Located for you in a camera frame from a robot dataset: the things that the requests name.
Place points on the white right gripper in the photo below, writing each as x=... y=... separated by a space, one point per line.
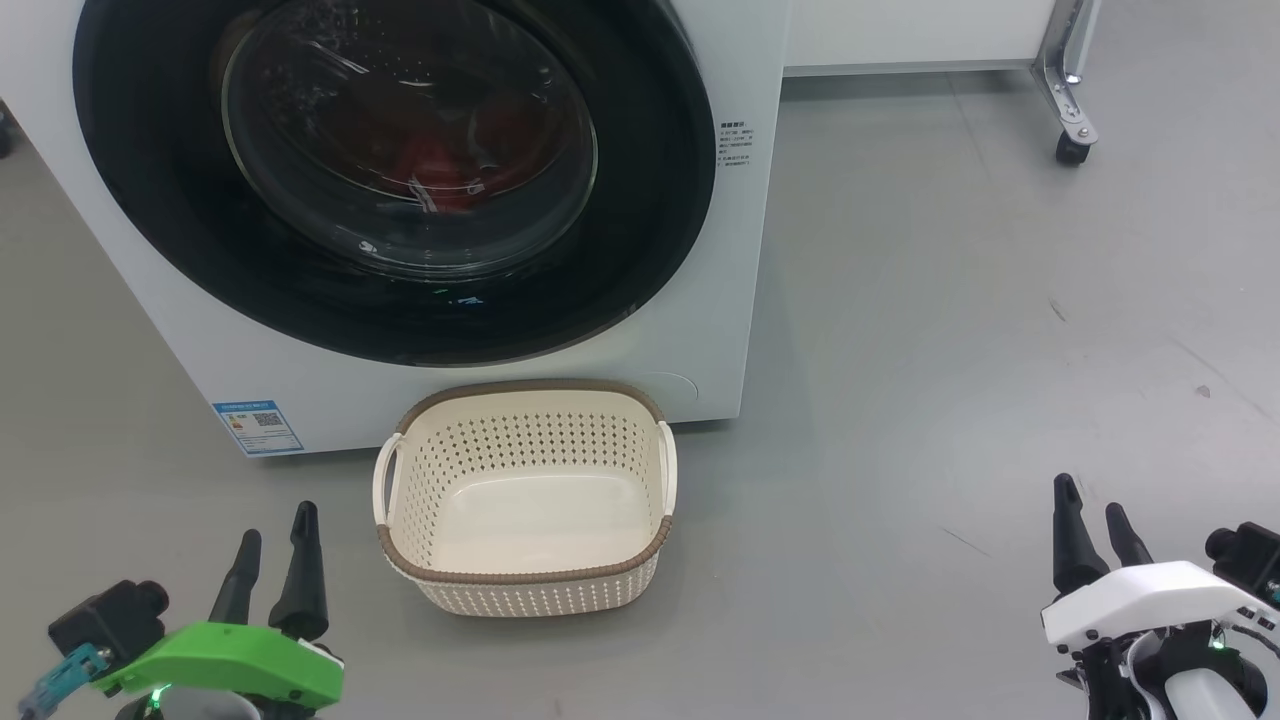
x=1150 y=595

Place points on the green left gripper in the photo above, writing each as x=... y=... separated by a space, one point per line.
x=230 y=660

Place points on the black round glass washer door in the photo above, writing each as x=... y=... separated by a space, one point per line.
x=150 y=180

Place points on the red and white garment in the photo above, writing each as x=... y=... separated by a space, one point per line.
x=440 y=170

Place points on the cream perforated laundry basket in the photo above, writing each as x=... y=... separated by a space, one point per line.
x=520 y=510

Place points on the white front-load washing machine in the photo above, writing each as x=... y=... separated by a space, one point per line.
x=700 y=300

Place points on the blue energy label sticker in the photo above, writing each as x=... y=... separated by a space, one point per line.
x=258 y=428

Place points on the white partition panel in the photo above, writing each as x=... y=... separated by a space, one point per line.
x=900 y=30

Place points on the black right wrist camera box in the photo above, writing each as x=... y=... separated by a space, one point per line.
x=1250 y=560

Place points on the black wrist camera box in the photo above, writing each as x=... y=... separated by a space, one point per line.
x=1250 y=560
x=105 y=620

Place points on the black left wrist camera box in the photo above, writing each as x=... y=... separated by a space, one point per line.
x=105 y=620

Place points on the metal bracket with black caster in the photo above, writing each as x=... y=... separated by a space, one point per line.
x=1070 y=110

